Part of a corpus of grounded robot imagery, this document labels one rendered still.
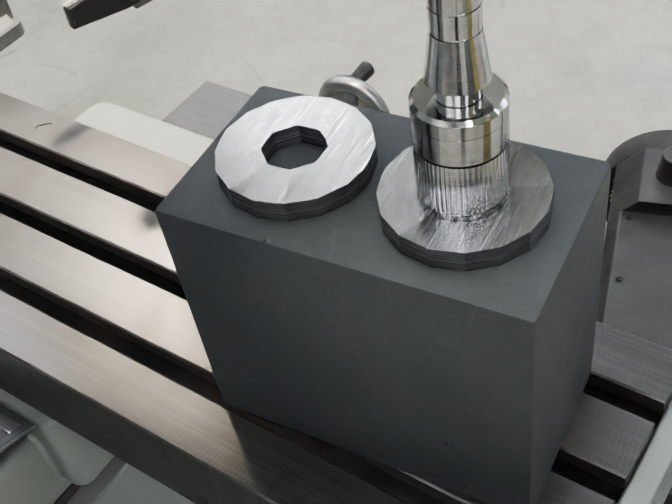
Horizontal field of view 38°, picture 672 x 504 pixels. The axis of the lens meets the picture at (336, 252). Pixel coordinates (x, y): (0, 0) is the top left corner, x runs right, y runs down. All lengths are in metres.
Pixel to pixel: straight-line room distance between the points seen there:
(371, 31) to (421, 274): 2.29
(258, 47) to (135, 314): 2.06
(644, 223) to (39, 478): 0.82
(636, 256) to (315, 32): 1.66
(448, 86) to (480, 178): 0.05
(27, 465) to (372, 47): 1.99
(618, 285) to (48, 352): 0.74
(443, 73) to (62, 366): 0.41
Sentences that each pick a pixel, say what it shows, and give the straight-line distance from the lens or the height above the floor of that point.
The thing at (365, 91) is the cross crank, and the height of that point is 0.73.
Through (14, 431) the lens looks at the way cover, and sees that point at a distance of 0.82.
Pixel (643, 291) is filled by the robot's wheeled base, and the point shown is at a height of 0.59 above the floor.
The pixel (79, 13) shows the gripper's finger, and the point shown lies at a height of 1.13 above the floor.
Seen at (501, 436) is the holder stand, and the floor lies 1.07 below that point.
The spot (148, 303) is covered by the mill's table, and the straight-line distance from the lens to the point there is 0.76.
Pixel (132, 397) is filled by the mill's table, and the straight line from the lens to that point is 0.71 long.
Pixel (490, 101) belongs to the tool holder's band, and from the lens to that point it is 0.46.
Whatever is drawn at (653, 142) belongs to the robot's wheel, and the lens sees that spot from 1.45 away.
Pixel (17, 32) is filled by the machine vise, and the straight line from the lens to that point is 1.10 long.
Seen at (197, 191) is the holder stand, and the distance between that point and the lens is 0.55.
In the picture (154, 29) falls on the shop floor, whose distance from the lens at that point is 2.95.
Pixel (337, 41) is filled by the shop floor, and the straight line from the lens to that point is 2.74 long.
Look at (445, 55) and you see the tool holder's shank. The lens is 0.44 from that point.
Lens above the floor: 1.53
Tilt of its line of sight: 46 degrees down
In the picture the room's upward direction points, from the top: 10 degrees counter-clockwise
